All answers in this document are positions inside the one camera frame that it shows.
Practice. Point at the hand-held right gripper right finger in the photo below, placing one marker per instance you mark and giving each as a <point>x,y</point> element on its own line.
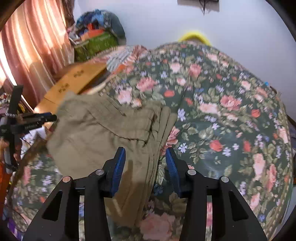
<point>172,171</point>

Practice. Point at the pink striped curtain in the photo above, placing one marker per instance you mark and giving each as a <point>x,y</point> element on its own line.
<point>30,46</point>

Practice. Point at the olive green pants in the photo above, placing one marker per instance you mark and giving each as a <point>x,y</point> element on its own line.
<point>92,129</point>

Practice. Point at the striped cloth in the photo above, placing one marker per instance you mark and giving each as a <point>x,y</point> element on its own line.
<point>122,58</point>

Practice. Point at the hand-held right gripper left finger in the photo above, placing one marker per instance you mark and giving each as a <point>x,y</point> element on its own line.
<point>119,169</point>

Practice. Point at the floral blanket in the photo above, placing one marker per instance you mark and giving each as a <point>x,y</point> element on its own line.
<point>219,115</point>

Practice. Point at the person's left hand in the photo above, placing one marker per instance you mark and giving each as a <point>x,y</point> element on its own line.
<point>4,146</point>

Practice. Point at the pile of clothes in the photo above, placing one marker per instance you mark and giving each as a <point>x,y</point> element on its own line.
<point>113,23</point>

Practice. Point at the green bag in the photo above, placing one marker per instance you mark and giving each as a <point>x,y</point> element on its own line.
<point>97,44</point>

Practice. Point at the wooden folding table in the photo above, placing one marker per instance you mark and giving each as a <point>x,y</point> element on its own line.
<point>69,85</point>

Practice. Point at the yellow foam tube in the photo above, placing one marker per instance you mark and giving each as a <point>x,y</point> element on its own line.
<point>194,34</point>

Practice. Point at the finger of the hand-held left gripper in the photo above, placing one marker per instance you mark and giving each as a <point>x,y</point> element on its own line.
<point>41,117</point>
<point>27,127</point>

